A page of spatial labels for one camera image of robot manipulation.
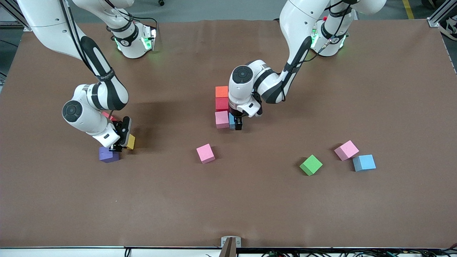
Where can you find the pale pink foam cube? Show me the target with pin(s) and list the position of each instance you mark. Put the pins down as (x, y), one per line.
(346, 150)

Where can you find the blue foam cube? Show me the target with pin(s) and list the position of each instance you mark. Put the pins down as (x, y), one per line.
(231, 121)
(364, 162)

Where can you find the grey metal mounting bracket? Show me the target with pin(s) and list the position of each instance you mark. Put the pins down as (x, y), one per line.
(231, 242)

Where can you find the purple foam cube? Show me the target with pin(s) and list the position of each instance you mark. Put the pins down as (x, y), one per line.
(107, 156)

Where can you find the aluminium frame profile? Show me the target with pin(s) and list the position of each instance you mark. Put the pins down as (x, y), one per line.
(7, 25)
(439, 16)

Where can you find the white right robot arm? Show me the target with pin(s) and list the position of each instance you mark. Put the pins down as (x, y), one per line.
(134, 48)

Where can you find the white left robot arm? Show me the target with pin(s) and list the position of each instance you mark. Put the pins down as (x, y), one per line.
(332, 46)

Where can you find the green foam cube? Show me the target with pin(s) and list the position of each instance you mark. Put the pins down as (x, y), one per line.
(311, 165)

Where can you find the base connector plate green light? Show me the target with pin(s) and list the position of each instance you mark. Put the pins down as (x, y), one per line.
(314, 37)
(150, 38)

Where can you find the white table edge rail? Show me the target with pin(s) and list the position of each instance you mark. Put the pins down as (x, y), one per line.
(64, 252)

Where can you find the rose red foam cube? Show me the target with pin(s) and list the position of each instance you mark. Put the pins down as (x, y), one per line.
(109, 116)

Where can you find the black white patterned object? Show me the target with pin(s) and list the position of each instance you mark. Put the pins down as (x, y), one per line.
(450, 28)

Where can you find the yellow foam cube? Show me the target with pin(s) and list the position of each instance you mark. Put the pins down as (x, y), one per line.
(131, 142)

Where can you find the orange foam cube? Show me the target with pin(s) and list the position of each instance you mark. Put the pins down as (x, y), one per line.
(221, 91)

